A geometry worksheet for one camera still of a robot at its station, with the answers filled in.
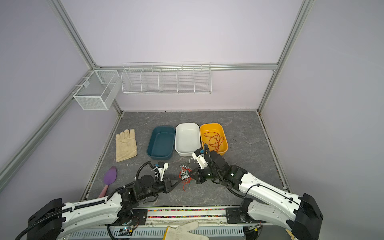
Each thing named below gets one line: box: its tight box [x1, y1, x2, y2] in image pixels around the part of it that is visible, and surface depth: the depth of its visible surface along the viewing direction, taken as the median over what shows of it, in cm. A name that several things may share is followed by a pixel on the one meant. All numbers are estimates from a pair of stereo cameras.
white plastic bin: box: [174, 123, 201, 157], surface depth 104 cm
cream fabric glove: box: [115, 128, 137, 163], surface depth 102 cm
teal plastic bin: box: [147, 126, 176, 160], surface depth 101 cm
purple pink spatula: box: [98, 166, 117, 198], surface depth 89 cm
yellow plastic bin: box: [200, 123, 229, 156], surface depth 105 cm
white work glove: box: [163, 221, 210, 240], surface depth 71 cm
